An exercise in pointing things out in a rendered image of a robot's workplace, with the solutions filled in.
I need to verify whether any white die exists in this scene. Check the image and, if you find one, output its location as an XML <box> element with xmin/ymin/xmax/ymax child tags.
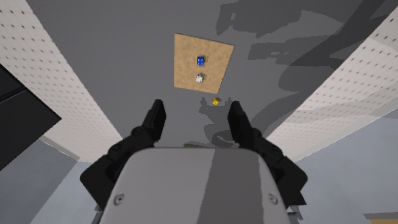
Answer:
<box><xmin>196</xmin><ymin>74</ymin><xmax>203</xmax><ymax>82</ymax></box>

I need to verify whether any tan square mat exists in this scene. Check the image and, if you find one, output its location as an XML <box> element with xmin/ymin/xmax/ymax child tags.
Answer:
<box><xmin>174</xmin><ymin>33</ymin><xmax>234</xmax><ymax>94</ymax></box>

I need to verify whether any blue die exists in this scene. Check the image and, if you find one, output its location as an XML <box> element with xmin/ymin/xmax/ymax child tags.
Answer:
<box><xmin>197</xmin><ymin>57</ymin><xmax>204</xmax><ymax>65</ymax></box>

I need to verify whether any yellow die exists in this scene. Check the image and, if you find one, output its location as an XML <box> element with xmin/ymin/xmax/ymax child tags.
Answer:
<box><xmin>212</xmin><ymin>98</ymin><xmax>219</xmax><ymax>105</ymax></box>

